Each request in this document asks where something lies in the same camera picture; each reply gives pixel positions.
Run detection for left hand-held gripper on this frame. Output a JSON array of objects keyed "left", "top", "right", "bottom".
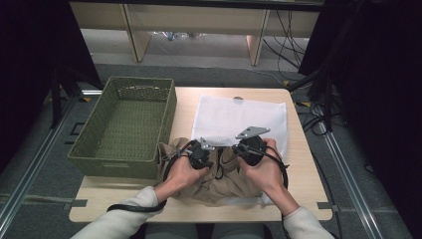
[{"left": 188, "top": 136, "right": 216, "bottom": 171}]

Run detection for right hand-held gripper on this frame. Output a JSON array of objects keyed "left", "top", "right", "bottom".
[{"left": 233, "top": 125, "right": 272, "bottom": 167}]

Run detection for white mesh laundry bag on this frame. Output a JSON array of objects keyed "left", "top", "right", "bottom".
[{"left": 191, "top": 95, "right": 288, "bottom": 206}]

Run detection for beige garment with black drawstring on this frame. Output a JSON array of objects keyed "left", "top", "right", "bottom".
[{"left": 157, "top": 137, "right": 267, "bottom": 205}]

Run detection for green woven basket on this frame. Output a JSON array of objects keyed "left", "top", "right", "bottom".
[{"left": 68, "top": 76, "right": 178, "bottom": 180}]

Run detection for person's left hand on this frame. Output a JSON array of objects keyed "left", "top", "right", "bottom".
[{"left": 154, "top": 153, "right": 211, "bottom": 204}]

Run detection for person's right hand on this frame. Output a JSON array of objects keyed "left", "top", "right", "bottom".
[{"left": 238, "top": 137, "right": 289, "bottom": 201}]

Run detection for person's lap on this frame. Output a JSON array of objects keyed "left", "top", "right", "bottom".
[{"left": 132, "top": 222, "right": 277, "bottom": 239}]

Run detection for black metal stand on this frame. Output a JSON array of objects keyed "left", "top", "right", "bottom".
[
  {"left": 287, "top": 64, "right": 336, "bottom": 132},
  {"left": 49, "top": 64, "right": 103, "bottom": 130}
]

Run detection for clear plastic clutter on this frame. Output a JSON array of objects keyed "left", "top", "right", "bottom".
[{"left": 153, "top": 31, "right": 207, "bottom": 43}]

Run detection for light wooden desk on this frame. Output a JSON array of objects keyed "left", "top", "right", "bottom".
[{"left": 69, "top": 0, "right": 324, "bottom": 67}]

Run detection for black curtain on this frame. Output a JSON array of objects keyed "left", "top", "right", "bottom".
[
  {"left": 298, "top": 0, "right": 422, "bottom": 239},
  {"left": 0, "top": 0, "right": 103, "bottom": 173}
]

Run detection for right hand-held gripper black cable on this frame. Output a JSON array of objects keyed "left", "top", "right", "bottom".
[{"left": 232, "top": 144, "right": 291, "bottom": 239}]

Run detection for hand-held gripper black cable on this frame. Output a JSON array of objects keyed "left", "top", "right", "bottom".
[
  {"left": 106, "top": 140, "right": 200, "bottom": 213},
  {"left": 232, "top": 144, "right": 291, "bottom": 239}
]

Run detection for black cables beside table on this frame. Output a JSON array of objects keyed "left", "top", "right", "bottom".
[{"left": 297, "top": 99, "right": 349, "bottom": 137}]

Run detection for left hand-held gripper black cable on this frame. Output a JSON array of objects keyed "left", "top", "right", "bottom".
[{"left": 106, "top": 140, "right": 200, "bottom": 213}]

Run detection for aluminium floor rail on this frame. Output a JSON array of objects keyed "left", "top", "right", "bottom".
[
  {"left": 317, "top": 122, "right": 386, "bottom": 239},
  {"left": 0, "top": 89, "right": 103, "bottom": 230}
]

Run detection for black cables under desk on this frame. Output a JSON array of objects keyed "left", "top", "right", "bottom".
[{"left": 263, "top": 9, "right": 312, "bottom": 73}]

